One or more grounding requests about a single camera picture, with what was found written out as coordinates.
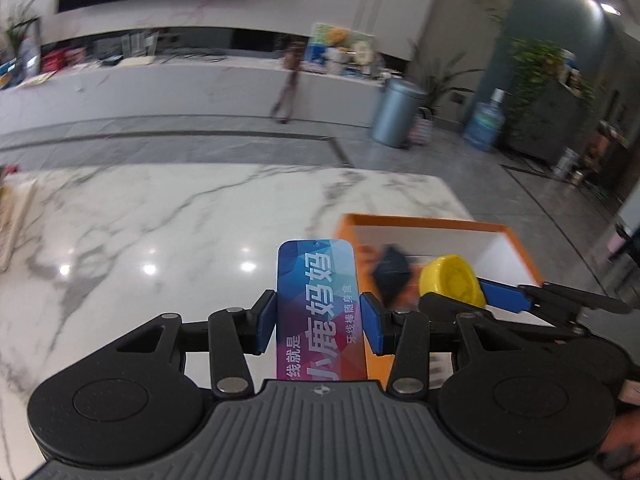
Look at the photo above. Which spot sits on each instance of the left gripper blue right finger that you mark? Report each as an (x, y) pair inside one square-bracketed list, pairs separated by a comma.
[(373, 321)]

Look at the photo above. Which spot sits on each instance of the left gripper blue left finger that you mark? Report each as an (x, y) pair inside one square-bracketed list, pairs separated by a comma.
[(263, 320)]

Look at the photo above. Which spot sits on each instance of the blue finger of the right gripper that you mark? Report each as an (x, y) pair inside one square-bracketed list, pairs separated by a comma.
[(505, 297)]

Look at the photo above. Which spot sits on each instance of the black tube with label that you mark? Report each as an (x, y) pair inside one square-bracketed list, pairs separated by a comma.
[(396, 276)]

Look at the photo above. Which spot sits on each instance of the blue red colourful tin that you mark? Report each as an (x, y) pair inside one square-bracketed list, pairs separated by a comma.
[(319, 328)]

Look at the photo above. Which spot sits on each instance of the yellow tape measure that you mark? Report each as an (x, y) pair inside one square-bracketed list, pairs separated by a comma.
[(452, 277)]

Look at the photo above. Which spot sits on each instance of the right hand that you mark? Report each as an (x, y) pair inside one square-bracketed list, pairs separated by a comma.
[(619, 453)]

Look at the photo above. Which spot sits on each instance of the orange storage box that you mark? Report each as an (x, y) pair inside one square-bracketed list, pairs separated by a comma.
[(493, 250)]

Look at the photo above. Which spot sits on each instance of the blue water jug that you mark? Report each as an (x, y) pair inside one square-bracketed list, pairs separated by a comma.
[(486, 122)]

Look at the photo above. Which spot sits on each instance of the dark grey cabinet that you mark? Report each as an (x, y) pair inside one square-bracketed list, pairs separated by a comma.
[(552, 124)]

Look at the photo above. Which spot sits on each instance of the pastel woven basket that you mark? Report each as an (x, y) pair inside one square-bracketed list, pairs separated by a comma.
[(423, 127)]

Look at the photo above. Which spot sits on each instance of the grey metal trash can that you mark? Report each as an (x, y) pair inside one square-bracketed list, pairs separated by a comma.
[(401, 100)]

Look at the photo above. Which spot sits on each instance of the white tv console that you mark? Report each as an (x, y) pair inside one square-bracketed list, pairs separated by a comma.
[(201, 86)]

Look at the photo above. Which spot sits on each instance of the green potted plant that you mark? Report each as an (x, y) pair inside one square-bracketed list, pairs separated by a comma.
[(435, 78)]

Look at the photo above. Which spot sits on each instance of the picture board with toys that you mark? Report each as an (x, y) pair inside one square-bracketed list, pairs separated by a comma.
[(339, 51)]

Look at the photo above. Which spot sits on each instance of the stack of books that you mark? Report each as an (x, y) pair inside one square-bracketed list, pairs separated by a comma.
[(17, 193)]

